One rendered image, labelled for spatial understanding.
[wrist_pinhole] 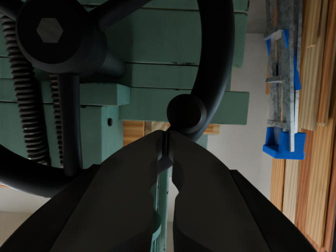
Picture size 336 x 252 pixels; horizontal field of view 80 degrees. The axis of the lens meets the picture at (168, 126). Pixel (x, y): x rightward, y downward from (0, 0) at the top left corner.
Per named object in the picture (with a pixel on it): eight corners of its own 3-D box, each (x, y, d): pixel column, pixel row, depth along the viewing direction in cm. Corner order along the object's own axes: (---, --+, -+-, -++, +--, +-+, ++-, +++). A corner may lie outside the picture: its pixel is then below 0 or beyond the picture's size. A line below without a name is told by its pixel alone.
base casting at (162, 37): (251, 12, 34) (246, 68, 35) (198, 65, 91) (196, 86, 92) (-21, -1, 33) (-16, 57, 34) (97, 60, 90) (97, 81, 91)
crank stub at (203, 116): (158, 122, 12) (181, 84, 11) (161, 114, 17) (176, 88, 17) (195, 144, 12) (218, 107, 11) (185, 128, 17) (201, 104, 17)
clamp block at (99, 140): (105, 105, 26) (105, 172, 27) (126, 102, 40) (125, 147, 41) (-10, 101, 26) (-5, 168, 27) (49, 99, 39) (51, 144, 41)
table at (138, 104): (283, 90, 26) (277, 136, 27) (220, 93, 56) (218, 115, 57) (-197, 69, 25) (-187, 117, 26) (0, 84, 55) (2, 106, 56)
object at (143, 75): (232, 67, 35) (230, 91, 35) (207, 78, 56) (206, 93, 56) (-2, 56, 34) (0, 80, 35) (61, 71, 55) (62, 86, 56)
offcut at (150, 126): (151, 121, 37) (150, 142, 37) (167, 120, 38) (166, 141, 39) (145, 118, 40) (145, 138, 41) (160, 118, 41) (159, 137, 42)
